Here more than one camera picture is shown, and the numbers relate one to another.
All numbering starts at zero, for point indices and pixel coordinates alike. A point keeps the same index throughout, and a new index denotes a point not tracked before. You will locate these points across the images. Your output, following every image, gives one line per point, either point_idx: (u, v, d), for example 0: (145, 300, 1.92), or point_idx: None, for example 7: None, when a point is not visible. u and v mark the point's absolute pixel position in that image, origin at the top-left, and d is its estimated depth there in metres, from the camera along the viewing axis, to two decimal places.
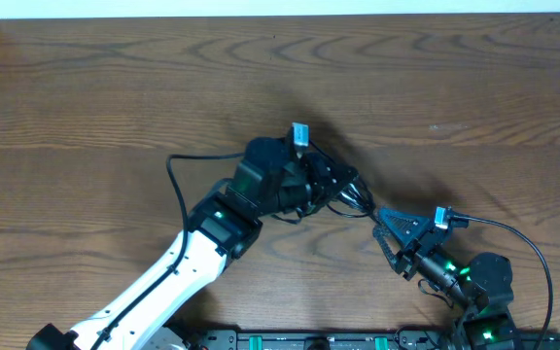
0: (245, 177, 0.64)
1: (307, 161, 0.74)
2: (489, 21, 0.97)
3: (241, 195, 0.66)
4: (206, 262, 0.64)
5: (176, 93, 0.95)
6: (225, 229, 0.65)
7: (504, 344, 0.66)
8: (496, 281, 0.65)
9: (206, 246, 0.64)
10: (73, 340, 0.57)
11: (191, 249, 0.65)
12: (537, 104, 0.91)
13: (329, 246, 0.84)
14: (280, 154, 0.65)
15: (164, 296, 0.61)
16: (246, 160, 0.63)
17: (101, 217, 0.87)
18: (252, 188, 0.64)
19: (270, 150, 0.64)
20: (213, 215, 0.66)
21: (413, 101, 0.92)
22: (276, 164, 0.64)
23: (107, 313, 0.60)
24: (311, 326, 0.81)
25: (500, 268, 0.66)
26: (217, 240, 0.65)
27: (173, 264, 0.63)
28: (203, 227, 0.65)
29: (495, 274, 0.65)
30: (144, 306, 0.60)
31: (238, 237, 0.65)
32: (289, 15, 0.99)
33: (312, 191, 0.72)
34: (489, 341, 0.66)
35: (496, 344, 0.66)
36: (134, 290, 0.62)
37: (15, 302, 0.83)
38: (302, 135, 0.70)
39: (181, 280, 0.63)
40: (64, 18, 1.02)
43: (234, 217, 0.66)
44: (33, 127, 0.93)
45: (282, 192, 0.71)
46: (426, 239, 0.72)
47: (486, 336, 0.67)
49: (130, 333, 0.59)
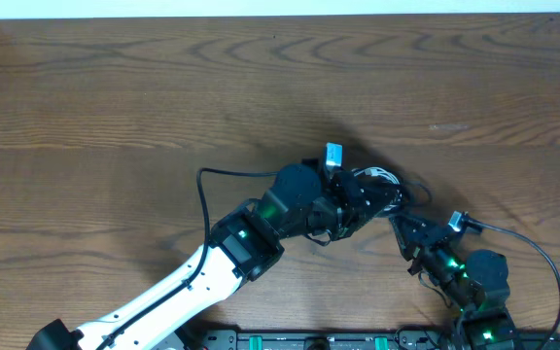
0: (270, 205, 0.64)
1: (338, 182, 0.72)
2: (489, 21, 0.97)
3: (267, 221, 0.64)
4: (221, 283, 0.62)
5: (176, 93, 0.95)
6: (246, 251, 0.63)
7: (505, 344, 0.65)
8: (494, 277, 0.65)
9: (224, 265, 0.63)
10: (78, 339, 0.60)
11: (208, 264, 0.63)
12: (537, 104, 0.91)
13: (329, 247, 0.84)
14: (312, 187, 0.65)
15: (173, 311, 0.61)
16: (275, 191, 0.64)
17: (102, 217, 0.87)
18: (276, 218, 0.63)
19: (301, 182, 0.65)
20: (235, 233, 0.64)
21: (413, 101, 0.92)
22: (304, 194, 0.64)
23: (115, 318, 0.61)
24: (311, 326, 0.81)
25: (497, 263, 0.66)
26: (235, 261, 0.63)
27: (188, 280, 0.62)
28: (226, 245, 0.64)
29: (492, 269, 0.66)
30: (151, 318, 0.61)
31: (258, 261, 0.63)
32: (289, 15, 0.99)
33: (344, 213, 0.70)
34: (490, 341, 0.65)
35: (496, 343, 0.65)
36: (145, 299, 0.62)
37: (16, 302, 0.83)
38: (335, 155, 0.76)
39: (192, 297, 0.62)
40: (64, 19, 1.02)
43: (258, 238, 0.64)
44: (34, 128, 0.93)
45: (310, 215, 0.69)
46: (433, 233, 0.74)
47: (486, 336, 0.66)
49: (133, 343, 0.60)
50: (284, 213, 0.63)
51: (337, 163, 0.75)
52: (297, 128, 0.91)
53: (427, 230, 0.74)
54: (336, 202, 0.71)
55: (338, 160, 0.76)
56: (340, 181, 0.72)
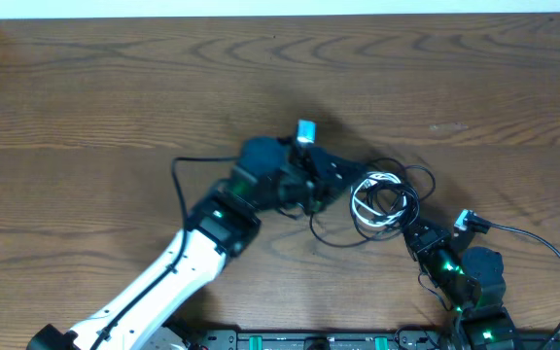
0: (239, 180, 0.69)
1: (308, 157, 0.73)
2: (489, 21, 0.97)
3: (239, 195, 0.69)
4: (204, 262, 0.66)
5: (176, 93, 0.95)
6: (224, 228, 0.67)
7: (505, 342, 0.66)
8: (488, 272, 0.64)
9: (204, 245, 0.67)
10: (73, 340, 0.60)
11: (190, 248, 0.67)
12: (537, 104, 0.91)
13: (329, 247, 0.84)
14: (276, 156, 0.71)
15: (163, 295, 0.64)
16: (241, 163, 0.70)
17: (102, 217, 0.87)
18: (247, 191, 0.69)
19: (265, 153, 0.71)
20: (212, 214, 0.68)
21: (414, 101, 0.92)
22: (271, 164, 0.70)
23: (107, 313, 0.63)
24: (311, 326, 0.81)
25: (490, 259, 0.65)
26: (216, 239, 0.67)
27: (172, 263, 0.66)
28: (203, 227, 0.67)
29: (487, 265, 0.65)
30: (142, 305, 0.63)
31: (237, 235, 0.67)
32: (289, 15, 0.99)
33: (315, 188, 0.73)
34: (489, 340, 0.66)
35: (495, 342, 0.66)
36: (133, 290, 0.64)
37: (16, 302, 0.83)
38: (308, 131, 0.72)
39: (179, 278, 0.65)
40: (64, 19, 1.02)
43: (232, 216, 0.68)
44: (34, 128, 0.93)
45: (281, 190, 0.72)
46: (427, 237, 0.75)
47: (486, 335, 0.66)
49: (129, 332, 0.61)
50: (255, 184, 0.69)
51: (310, 140, 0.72)
52: (297, 128, 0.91)
53: (421, 234, 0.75)
54: (307, 176, 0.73)
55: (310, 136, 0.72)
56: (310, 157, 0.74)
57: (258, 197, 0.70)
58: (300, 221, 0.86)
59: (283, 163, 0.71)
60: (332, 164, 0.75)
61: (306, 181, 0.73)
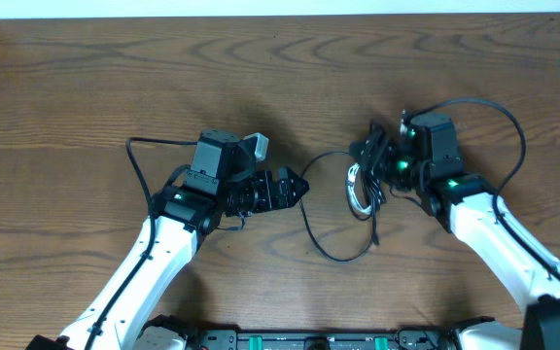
0: (205, 156, 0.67)
1: (262, 177, 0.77)
2: (490, 20, 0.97)
3: (201, 177, 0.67)
4: (178, 241, 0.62)
5: (176, 93, 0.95)
6: (189, 207, 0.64)
7: (471, 191, 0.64)
8: (432, 120, 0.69)
9: (176, 228, 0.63)
10: (66, 343, 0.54)
11: (161, 233, 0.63)
12: (538, 104, 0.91)
13: (329, 247, 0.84)
14: (232, 134, 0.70)
15: (144, 281, 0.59)
16: (204, 139, 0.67)
17: (102, 217, 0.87)
18: (214, 165, 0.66)
19: (223, 133, 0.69)
20: (174, 197, 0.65)
21: (414, 101, 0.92)
22: (232, 141, 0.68)
23: (92, 311, 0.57)
24: (311, 326, 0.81)
25: (435, 115, 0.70)
26: (183, 219, 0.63)
27: (146, 251, 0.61)
28: (168, 212, 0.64)
29: (433, 118, 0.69)
30: (128, 296, 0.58)
31: (204, 212, 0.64)
32: (289, 15, 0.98)
33: (260, 198, 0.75)
34: (456, 186, 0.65)
35: (464, 191, 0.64)
36: (113, 285, 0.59)
37: (17, 302, 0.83)
38: (260, 148, 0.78)
39: (157, 264, 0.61)
40: (63, 19, 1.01)
43: (193, 195, 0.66)
44: (34, 127, 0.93)
45: (232, 192, 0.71)
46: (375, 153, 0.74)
47: (452, 185, 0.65)
49: (122, 322, 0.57)
50: (221, 154, 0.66)
51: (262, 157, 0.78)
52: (297, 128, 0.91)
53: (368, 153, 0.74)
54: (254, 188, 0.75)
55: (262, 153, 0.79)
56: (263, 177, 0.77)
57: (222, 177, 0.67)
58: (300, 221, 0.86)
59: (241, 140, 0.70)
60: (283, 182, 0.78)
61: (255, 190, 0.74)
